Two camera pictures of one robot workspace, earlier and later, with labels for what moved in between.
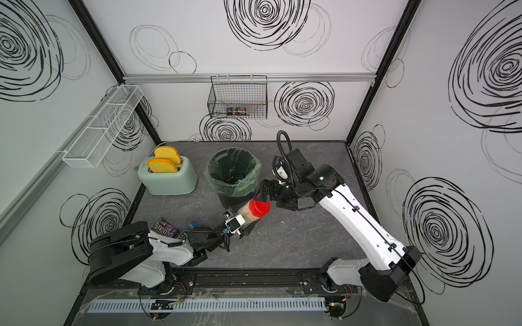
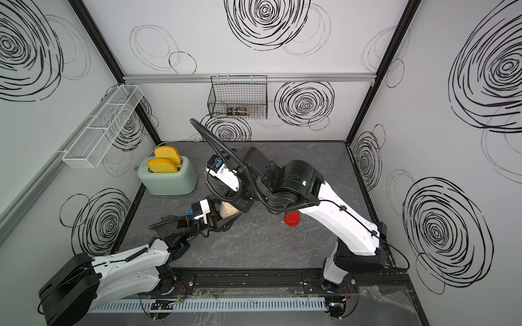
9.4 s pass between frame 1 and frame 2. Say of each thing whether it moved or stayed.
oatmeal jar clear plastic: moved
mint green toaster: stayed
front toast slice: stayed
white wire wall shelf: stayed
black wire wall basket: stayed
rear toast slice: stayed
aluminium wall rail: stayed
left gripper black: moved
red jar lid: moved
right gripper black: moved
